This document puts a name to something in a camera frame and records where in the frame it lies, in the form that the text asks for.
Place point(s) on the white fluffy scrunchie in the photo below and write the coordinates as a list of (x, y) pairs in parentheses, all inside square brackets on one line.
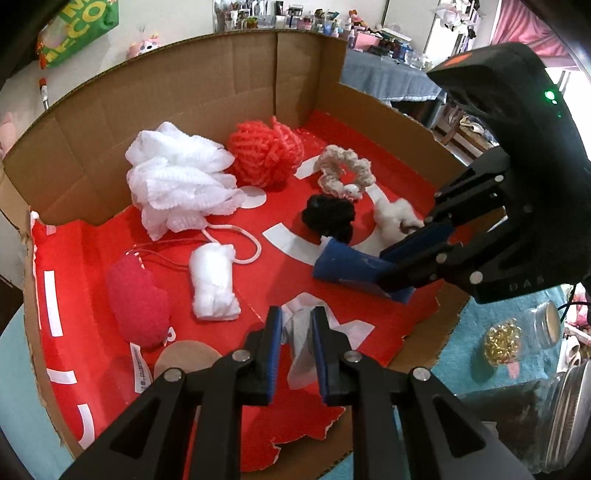
[(392, 217)]

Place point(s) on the green tote bag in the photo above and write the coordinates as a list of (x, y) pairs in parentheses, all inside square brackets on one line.
[(78, 37)]

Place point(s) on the white tissue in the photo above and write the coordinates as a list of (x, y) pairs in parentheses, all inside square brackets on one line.
[(300, 350)]

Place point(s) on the blue tube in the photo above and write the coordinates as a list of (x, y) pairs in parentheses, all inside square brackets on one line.
[(346, 267)]

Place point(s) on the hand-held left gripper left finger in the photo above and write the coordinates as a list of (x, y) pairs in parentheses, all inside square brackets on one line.
[(273, 355)]

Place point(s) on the white orange pole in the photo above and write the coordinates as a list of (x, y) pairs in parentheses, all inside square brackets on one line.
[(45, 92)]

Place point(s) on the orange mesh bath pouf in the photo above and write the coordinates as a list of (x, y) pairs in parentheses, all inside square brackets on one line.
[(263, 147)]

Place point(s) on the row of cosmetic bottles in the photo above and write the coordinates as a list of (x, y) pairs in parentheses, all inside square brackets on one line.
[(323, 18)]

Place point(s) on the tan powder puff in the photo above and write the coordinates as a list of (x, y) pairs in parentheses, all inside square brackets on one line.
[(184, 357)]

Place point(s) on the red fuzzy cloth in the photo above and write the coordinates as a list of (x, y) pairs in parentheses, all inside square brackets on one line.
[(138, 300)]

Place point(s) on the white mesh bath pouf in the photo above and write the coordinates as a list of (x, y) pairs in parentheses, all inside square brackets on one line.
[(175, 184)]

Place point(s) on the black scrunchie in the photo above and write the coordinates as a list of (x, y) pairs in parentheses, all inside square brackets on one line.
[(328, 214)]

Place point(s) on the pink curtain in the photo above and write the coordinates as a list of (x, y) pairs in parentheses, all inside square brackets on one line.
[(545, 27)]

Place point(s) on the white cotton roll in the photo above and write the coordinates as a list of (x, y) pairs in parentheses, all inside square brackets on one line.
[(212, 281)]

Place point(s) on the small clear jar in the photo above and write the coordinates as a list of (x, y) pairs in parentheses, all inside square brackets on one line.
[(531, 332)]

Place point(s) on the cardboard box red inside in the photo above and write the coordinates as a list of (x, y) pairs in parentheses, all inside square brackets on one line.
[(92, 157)]

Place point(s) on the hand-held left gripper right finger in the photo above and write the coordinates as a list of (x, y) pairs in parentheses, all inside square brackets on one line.
[(322, 355)]

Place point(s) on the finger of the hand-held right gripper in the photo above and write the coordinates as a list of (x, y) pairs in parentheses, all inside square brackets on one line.
[(429, 235), (415, 274)]

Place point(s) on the white pink plush toy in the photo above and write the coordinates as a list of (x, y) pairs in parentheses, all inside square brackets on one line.
[(144, 45)]

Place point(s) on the wooden stool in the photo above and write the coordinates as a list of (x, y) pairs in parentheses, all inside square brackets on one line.
[(455, 138)]

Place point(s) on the large glass jar metal lid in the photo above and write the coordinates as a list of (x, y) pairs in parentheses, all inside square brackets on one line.
[(558, 415)]

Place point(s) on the cream crochet scrunchie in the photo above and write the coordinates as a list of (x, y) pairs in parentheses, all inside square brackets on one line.
[(325, 182)]

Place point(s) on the blue cloth covered table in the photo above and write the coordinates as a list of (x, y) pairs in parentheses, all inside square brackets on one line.
[(392, 78)]

